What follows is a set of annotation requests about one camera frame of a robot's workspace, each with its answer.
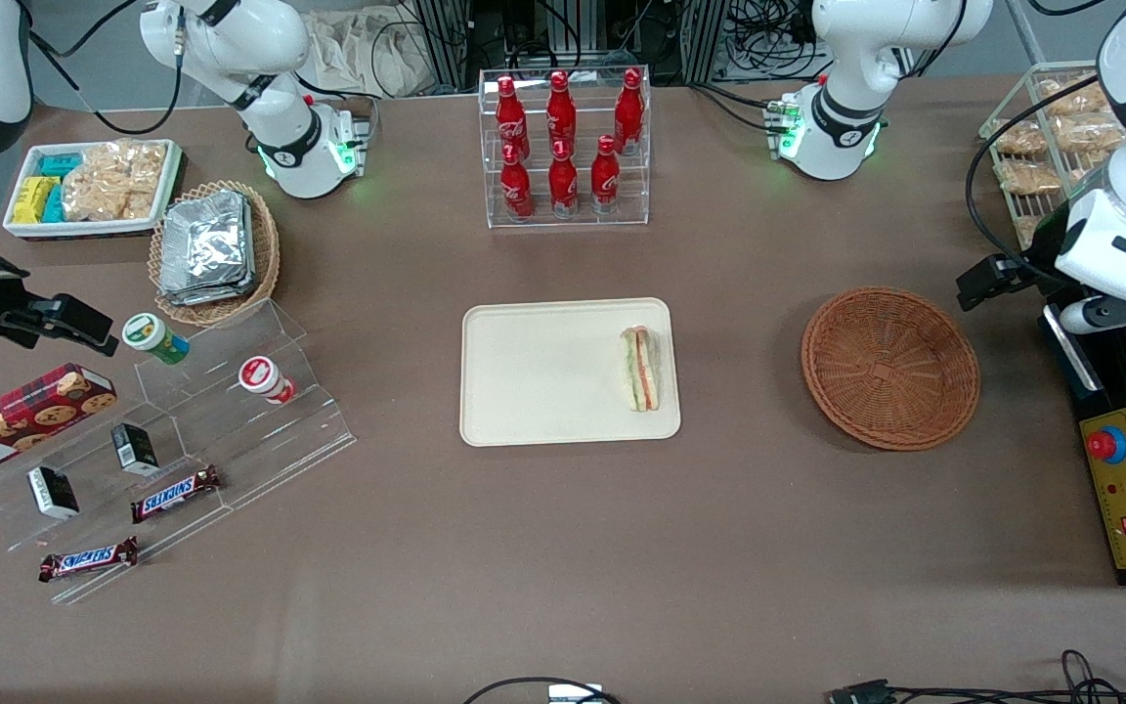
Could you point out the clear acrylic bottle rack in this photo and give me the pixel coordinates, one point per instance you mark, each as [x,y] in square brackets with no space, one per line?
[578,117]

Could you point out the silver foil pack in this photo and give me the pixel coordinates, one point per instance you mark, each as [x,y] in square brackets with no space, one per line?
[206,293]
[206,240]

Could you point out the bagged bread pack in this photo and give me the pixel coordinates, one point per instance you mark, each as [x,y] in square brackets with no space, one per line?
[1076,100]
[1028,231]
[1061,135]
[1029,177]

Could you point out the yellow snack packet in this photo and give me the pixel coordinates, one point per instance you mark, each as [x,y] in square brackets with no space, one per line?
[31,200]

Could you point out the red tartan cookie box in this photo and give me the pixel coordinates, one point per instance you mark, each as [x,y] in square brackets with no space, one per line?
[25,416]

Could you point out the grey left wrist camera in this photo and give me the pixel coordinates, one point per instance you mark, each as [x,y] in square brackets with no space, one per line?
[1081,318]

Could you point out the red and white snack cup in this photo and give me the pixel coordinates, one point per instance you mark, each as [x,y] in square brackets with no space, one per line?
[263,378]

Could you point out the small black box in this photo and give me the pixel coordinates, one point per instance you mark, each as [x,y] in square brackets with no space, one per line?
[53,493]
[135,450]

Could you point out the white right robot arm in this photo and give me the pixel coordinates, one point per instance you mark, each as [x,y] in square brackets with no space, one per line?
[231,39]

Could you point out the white rectangular snack tray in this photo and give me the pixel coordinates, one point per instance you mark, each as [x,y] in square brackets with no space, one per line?
[21,227]

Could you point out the light oval wicker basket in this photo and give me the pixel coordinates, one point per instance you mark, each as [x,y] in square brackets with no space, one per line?
[265,254]

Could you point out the brown Snickers bar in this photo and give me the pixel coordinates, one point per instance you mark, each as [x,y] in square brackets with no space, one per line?
[89,559]
[175,495]

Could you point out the red emergency stop button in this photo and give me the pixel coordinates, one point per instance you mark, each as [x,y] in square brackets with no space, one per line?
[1105,445]

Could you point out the teal snack packet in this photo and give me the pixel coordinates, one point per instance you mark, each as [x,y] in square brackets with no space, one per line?
[61,165]
[54,205]

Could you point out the brown round wicker basket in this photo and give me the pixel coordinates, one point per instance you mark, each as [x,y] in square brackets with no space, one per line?
[890,372]

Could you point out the white crumpled cloth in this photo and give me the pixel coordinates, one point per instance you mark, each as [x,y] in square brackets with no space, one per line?
[368,49]

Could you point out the green-lidded snack cup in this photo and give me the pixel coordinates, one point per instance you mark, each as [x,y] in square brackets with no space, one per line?
[154,337]

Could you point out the beige plastic serving tray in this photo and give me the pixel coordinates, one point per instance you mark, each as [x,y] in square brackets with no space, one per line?
[543,372]

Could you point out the aluminium frame post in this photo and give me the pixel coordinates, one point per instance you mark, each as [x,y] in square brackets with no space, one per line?
[705,39]
[444,44]

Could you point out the clear bag of crackers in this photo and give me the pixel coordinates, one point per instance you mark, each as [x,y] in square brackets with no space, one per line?
[113,181]

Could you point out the small white device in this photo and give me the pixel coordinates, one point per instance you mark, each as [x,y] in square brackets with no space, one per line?
[575,694]

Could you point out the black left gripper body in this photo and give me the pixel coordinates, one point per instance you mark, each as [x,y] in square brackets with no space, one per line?
[1044,250]

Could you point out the clear acrylic stepped stand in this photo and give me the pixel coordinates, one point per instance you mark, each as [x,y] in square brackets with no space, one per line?
[231,440]

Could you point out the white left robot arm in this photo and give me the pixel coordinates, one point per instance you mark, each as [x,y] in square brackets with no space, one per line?
[866,49]

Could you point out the plastic-wrapped triangle sandwich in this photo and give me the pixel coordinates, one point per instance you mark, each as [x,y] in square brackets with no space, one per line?
[641,370]

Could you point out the red cola bottle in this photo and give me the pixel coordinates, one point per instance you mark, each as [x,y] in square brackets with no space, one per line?
[563,186]
[628,112]
[560,112]
[605,181]
[516,191]
[510,117]

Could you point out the black and yellow control box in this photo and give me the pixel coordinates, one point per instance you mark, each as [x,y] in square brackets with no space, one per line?
[1125,508]

